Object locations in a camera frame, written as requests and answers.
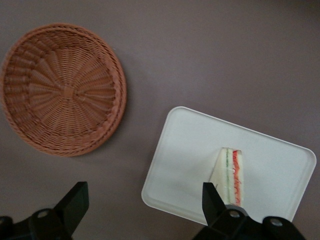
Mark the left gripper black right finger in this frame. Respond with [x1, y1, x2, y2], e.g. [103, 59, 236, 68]
[193, 182, 307, 240]

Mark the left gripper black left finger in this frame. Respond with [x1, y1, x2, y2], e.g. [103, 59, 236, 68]
[0, 181, 90, 240]

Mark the triangular sandwich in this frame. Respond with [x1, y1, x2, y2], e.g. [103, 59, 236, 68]
[207, 147, 245, 208]

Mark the cream plastic tray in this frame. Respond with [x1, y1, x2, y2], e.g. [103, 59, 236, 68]
[140, 106, 317, 225]

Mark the round brown wicker basket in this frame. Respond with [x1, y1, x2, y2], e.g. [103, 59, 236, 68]
[0, 23, 127, 158]

